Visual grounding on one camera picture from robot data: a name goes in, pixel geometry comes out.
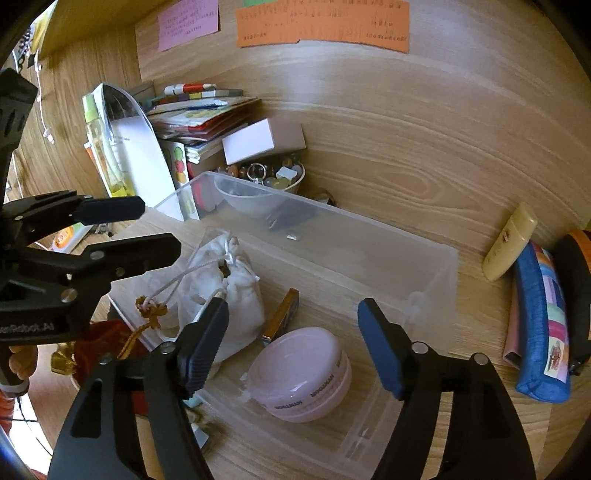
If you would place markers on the orange print packet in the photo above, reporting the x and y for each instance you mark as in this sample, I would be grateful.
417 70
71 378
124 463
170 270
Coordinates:
64 237

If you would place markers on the yellow liquid bottle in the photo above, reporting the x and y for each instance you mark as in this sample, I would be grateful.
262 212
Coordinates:
108 157

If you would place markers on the pink paper note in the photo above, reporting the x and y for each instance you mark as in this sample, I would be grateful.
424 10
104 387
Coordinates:
189 23

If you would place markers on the stack of colourful packets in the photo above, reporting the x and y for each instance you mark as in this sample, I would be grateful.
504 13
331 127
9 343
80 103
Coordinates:
203 120

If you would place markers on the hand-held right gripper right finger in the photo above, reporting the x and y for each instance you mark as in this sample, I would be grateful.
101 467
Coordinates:
379 350

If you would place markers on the small white cardboard box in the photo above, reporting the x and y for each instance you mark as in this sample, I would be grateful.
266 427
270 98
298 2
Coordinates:
258 138

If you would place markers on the white bowl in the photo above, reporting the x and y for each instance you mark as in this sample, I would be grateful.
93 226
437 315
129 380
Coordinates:
249 203

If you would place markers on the white paper sheets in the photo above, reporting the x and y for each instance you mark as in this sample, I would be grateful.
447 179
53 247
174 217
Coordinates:
138 161

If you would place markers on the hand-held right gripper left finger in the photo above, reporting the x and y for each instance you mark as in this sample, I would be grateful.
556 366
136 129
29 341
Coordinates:
208 344

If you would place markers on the blue patchwork pencil case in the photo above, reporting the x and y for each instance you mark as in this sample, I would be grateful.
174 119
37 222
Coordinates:
535 323

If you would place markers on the wooden desktop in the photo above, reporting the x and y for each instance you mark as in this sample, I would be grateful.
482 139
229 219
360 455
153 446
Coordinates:
415 194

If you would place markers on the cream squeeze tube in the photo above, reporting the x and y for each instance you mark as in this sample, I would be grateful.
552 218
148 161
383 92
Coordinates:
508 244

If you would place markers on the pink round case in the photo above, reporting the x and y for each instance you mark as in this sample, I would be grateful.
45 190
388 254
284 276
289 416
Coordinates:
300 369

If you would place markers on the pink flat case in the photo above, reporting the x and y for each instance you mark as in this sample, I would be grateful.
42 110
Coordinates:
510 341

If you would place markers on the red fabric pouch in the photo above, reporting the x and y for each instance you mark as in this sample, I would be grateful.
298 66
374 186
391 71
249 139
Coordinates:
106 337

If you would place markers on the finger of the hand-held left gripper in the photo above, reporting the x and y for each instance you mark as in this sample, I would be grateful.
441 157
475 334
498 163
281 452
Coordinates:
138 254
108 208

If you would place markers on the orange paper note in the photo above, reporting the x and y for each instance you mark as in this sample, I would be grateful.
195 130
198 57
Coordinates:
323 25

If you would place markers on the white fruit print box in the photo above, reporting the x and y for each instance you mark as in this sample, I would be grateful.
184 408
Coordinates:
178 170

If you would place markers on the clear plastic storage box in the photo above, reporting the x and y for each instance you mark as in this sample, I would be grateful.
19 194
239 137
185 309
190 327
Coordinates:
323 415

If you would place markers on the metal key bunch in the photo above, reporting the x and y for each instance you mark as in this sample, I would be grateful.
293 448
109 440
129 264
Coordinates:
104 230

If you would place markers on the person's left hand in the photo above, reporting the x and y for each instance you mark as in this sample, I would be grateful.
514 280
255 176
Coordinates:
23 364

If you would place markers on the person's left forearm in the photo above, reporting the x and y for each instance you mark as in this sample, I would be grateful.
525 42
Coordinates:
7 406

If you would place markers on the black orange round case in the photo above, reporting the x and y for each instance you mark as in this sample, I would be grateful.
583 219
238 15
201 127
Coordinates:
577 286

